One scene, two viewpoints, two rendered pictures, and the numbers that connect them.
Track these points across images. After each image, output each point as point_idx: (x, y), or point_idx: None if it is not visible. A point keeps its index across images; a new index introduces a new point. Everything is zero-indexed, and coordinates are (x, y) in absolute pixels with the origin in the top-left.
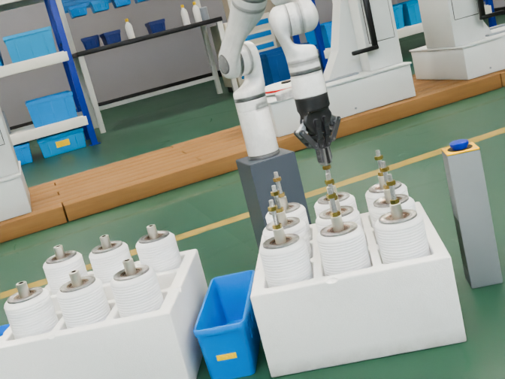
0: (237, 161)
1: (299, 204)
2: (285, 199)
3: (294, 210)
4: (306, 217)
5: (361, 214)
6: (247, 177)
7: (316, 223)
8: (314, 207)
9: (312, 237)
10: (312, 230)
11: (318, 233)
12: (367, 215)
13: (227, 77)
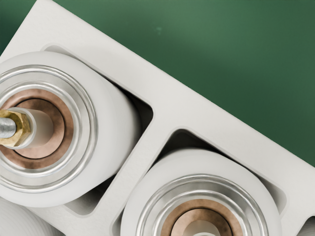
0: None
1: (87, 158)
2: (27, 147)
3: (44, 192)
4: (94, 186)
5: (306, 181)
6: None
7: (183, 95)
8: (128, 201)
9: (104, 196)
10: (139, 143)
11: (131, 187)
12: (311, 212)
13: None
